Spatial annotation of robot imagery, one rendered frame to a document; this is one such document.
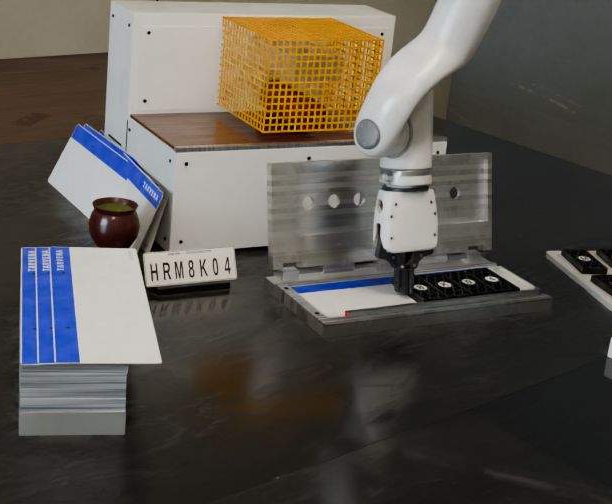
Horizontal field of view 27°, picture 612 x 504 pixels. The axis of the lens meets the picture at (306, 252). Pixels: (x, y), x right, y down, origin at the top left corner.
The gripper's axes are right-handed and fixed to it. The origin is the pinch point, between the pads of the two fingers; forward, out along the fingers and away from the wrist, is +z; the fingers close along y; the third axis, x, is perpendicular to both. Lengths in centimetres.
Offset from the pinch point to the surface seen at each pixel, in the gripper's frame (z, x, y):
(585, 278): 3.4, 1.6, 39.9
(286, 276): -0.3, 10.6, -16.1
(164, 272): -1.7, 15.8, -35.5
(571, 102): -17, 177, 184
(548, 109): -15, 187, 182
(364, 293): 2.1, 2.7, -5.8
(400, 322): 5.1, -6.8, -4.9
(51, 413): 7, -24, -67
